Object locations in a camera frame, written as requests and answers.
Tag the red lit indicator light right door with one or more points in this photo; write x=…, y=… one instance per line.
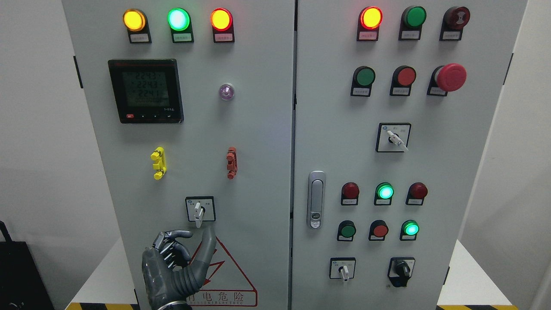
x=369, y=21

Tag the red emergency stop mushroom button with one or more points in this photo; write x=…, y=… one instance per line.
x=446, y=78

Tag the dark red indicator light right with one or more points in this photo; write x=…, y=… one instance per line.
x=417, y=192

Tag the green lit push button lower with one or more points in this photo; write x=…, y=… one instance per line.
x=409, y=230

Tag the red push button lower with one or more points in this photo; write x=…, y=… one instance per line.
x=378, y=230

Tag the green push button upper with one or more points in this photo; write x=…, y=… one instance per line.
x=362, y=81

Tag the red-brown plastic clip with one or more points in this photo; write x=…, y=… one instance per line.
x=232, y=164

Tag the silver cabinet door handle lock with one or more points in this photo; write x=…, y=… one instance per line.
x=315, y=199

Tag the green lit indicator light top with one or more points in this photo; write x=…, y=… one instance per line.
x=180, y=25

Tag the black bag at left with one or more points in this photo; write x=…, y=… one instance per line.
x=21, y=286

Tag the red lit indicator light left door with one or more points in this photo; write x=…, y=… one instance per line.
x=222, y=26

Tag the red push button upper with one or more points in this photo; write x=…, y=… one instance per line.
x=402, y=79

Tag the grey cabinet door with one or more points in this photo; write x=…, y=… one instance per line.
x=252, y=209
x=337, y=133

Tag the black knob selector switch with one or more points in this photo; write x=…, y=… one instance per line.
x=400, y=270

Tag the small purple clear lamp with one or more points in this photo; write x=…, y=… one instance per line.
x=226, y=91

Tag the dark red buzzer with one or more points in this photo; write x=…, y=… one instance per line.
x=454, y=20

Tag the dark red indicator light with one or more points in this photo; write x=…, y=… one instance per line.
x=350, y=194
x=417, y=192

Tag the white lever rotary switch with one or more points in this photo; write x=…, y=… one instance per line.
x=393, y=137
x=342, y=268
x=200, y=209

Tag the black digital power meter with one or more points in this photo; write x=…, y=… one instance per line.
x=147, y=91

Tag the grey right cabinet door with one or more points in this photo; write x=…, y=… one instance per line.
x=337, y=133

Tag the dark red indicator light left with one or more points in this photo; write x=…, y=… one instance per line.
x=350, y=194

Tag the grey left cabinet door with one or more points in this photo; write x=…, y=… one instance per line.
x=252, y=209

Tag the red push button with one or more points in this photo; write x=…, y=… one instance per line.
x=378, y=230
x=402, y=79

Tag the green lit indicator light middle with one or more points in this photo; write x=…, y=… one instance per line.
x=383, y=194

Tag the white platform with hazard stripes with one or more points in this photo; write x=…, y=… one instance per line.
x=467, y=286

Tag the green unlit indicator top right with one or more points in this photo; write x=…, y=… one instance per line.
x=412, y=20

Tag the robot forearm metallic wrist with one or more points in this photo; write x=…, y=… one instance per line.
x=175, y=305

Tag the red electrical warning triangle sticker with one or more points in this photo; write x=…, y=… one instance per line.
x=226, y=284

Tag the green lit indicator light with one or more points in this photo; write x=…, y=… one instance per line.
x=383, y=194
x=180, y=25

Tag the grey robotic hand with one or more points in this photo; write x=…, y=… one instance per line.
x=170, y=274

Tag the yellow indicator light top left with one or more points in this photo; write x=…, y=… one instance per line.
x=137, y=26

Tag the yellow plastic clip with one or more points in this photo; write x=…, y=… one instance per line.
x=159, y=163

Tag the red lit indicator light door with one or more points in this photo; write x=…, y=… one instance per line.
x=222, y=26
x=369, y=21

